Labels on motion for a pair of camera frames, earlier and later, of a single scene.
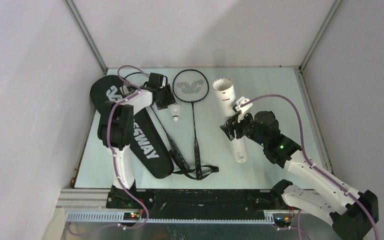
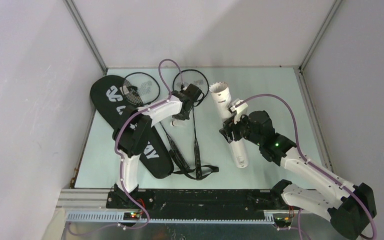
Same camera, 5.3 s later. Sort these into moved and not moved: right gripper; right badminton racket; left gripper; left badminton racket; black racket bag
Moved: left gripper
Not moved: right badminton racket; black racket bag; left badminton racket; right gripper
